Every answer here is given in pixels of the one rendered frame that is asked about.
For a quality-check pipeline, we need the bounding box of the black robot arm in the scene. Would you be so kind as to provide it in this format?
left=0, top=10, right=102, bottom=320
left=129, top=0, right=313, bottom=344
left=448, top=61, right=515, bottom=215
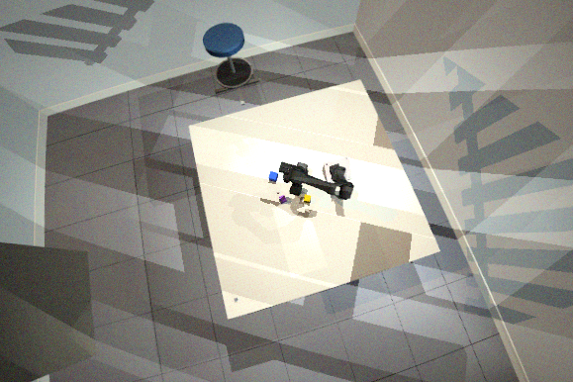
left=279, top=161, right=355, bottom=200

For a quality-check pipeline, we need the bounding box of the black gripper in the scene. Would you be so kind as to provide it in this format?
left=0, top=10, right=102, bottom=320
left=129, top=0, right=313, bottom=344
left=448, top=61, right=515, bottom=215
left=289, top=162, right=308, bottom=196

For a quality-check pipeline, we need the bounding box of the blue block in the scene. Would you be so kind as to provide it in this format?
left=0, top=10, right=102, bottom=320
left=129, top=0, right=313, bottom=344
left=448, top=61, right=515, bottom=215
left=268, top=171, right=278, bottom=182

